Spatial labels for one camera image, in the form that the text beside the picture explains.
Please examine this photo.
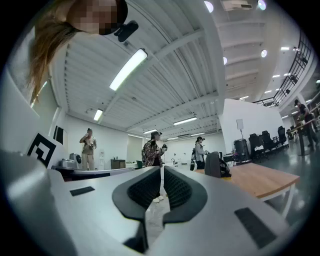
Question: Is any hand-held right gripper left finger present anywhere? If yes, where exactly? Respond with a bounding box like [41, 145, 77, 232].
[47, 165, 161, 256]

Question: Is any person's face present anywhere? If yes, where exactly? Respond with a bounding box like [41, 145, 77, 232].
[66, 0, 121, 35]

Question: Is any wooden table top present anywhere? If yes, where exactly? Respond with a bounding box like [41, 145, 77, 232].
[194, 162, 301, 220]

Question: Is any person's grey top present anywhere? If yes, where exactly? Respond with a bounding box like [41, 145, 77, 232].
[1, 68, 40, 153]

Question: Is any black wall panel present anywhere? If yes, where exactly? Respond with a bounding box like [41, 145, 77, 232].
[53, 125, 65, 145]

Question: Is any wooden high table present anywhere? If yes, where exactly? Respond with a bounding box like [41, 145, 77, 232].
[289, 117, 320, 156]

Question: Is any white panel on stand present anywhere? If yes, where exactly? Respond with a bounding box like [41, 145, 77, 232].
[236, 118, 245, 141]

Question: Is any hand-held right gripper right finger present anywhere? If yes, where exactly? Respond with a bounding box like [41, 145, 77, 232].
[149, 165, 297, 256]

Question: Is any black head-mounted camera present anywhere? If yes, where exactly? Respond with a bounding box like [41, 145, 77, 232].
[113, 20, 140, 43]

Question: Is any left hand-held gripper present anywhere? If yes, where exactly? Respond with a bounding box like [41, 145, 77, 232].
[0, 132, 137, 256]

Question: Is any black round bin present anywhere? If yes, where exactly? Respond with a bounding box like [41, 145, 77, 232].
[233, 138, 250, 163]

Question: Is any brown wooden cabinet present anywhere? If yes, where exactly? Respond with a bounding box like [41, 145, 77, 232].
[110, 159, 126, 170]

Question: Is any black office chair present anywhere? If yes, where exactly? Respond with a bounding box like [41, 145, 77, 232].
[277, 125, 288, 147]
[248, 133, 266, 161]
[261, 130, 276, 151]

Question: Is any black mezzanine railing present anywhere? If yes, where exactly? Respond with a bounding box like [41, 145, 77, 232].
[252, 31, 313, 108]

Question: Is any grey backpack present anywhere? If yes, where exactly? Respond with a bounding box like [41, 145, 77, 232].
[204, 151, 232, 179]

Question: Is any white sink counter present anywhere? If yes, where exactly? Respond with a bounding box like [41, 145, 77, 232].
[162, 157, 186, 171]

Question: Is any group of small ceiling panel lights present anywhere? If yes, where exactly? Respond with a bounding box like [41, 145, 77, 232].
[239, 46, 291, 101]

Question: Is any white ceiling air conditioner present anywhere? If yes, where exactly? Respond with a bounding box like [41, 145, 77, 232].
[221, 0, 254, 12]

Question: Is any person's black cap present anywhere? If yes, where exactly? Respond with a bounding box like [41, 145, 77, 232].
[98, 0, 129, 36]

